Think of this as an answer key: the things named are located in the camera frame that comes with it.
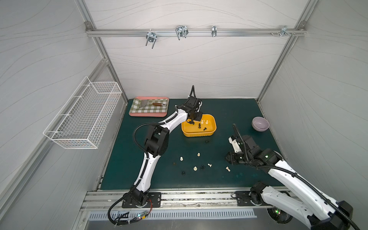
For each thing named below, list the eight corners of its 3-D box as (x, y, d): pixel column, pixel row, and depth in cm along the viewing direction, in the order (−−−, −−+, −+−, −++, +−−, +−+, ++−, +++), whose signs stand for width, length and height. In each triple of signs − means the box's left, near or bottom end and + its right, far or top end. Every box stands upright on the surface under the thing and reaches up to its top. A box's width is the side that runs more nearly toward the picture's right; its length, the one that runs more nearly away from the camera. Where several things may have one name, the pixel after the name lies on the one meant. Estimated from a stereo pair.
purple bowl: (252, 134, 102) (255, 129, 97) (247, 122, 110) (251, 116, 104) (267, 134, 102) (271, 129, 97) (262, 122, 110) (266, 116, 104)
